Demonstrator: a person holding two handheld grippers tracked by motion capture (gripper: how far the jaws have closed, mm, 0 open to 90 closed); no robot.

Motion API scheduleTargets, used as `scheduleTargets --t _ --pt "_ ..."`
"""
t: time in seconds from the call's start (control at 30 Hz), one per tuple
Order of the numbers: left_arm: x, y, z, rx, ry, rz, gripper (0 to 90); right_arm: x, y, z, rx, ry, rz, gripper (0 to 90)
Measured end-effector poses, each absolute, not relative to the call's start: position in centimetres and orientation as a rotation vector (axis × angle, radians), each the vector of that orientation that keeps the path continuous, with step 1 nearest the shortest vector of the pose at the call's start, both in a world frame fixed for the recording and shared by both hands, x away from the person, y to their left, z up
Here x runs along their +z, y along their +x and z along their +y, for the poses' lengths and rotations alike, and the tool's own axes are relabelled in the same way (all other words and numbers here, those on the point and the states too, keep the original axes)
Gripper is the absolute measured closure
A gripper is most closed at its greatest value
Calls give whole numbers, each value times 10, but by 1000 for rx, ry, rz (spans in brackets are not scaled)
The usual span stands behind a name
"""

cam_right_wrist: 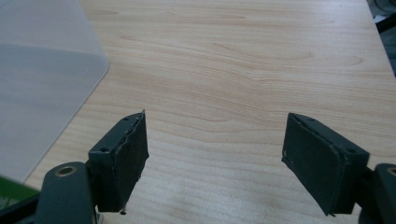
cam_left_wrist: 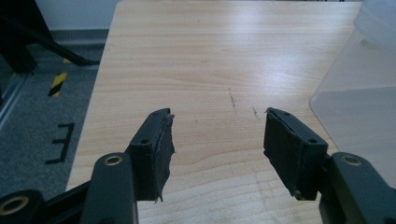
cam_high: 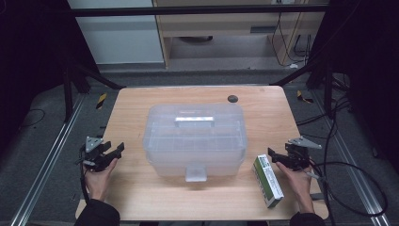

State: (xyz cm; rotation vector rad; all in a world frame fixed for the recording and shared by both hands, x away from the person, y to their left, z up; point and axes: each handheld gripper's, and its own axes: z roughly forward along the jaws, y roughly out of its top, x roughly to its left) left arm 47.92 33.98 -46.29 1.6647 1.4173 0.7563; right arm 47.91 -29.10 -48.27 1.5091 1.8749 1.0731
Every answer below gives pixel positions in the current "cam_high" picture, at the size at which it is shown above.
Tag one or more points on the yellow and black tape strip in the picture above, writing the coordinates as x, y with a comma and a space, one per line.
303, 98
101, 101

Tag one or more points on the white cabinet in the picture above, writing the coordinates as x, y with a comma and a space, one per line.
119, 40

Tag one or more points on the wooden cabinet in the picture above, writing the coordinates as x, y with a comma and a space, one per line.
226, 25

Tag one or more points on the black metal stand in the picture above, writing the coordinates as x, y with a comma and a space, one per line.
67, 91
328, 91

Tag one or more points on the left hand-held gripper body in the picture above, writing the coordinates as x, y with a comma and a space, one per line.
94, 158

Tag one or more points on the person's right hand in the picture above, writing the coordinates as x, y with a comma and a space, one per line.
299, 186

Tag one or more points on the dark round table grommet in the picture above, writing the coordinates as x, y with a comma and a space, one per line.
232, 99

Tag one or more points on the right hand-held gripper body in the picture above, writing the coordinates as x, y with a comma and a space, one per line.
298, 158

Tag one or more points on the clear plastic storage box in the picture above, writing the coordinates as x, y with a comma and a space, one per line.
194, 141

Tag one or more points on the black horizontal frame bar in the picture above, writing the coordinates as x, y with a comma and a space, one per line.
188, 10

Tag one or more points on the black curtain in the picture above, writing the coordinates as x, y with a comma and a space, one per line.
370, 62
31, 62

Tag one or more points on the grey tape piece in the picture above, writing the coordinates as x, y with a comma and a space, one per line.
316, 196

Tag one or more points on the aluminium floor rail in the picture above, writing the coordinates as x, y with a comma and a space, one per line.
47, 160
354, 169

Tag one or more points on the person's left hand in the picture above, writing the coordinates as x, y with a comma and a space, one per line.
98, 185

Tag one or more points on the green and white carton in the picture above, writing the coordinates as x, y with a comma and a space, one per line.
268, 180

